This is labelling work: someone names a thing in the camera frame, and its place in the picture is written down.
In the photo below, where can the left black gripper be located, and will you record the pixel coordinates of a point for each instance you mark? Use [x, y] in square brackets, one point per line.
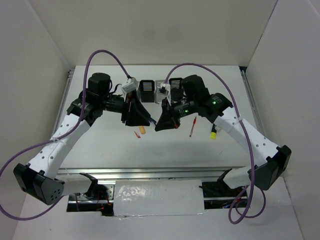
[133, 114]

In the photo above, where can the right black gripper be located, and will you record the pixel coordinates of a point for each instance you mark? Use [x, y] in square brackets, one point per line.
[167, 121]

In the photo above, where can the black orange highlighter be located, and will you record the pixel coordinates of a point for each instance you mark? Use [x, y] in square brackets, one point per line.
[151, 120]

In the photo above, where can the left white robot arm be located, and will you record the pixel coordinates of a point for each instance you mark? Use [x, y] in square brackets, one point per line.
[38, 177]

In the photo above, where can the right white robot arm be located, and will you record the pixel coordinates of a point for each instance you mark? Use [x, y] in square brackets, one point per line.
[268, 160]

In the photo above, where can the orange pastel highlighter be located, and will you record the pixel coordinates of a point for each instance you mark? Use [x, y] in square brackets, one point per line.
[142, 130]

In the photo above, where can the silver slotted container right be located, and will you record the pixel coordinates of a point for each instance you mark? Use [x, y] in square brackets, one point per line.
[159, 96]

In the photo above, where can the red gel pen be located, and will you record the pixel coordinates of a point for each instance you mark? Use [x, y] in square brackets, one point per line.
[193, 126]

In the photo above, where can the black slotted container left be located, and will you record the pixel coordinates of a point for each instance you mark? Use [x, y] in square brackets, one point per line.
[147, 91]

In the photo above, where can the black slotted container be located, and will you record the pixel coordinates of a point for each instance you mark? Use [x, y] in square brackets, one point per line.
[176, 89]
[147, 91]

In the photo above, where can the black slotted container right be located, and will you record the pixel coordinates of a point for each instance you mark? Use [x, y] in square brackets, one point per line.
[176, 89]

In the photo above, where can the black yellow highlighter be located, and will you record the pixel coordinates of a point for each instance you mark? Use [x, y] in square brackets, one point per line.
[213, 133]

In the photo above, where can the silver foil sheet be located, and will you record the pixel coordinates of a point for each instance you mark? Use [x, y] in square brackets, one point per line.
[158, 198]

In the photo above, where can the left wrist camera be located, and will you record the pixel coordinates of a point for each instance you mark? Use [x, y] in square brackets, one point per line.
[130, 85]

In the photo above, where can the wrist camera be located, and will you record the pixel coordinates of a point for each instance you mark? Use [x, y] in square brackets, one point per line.
[130, 85]
[165, 88]

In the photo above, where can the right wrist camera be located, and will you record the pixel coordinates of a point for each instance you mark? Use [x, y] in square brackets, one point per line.
[165, 88]

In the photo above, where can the aluminium rail frame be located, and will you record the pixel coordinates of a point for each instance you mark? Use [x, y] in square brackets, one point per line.
[110, 151]

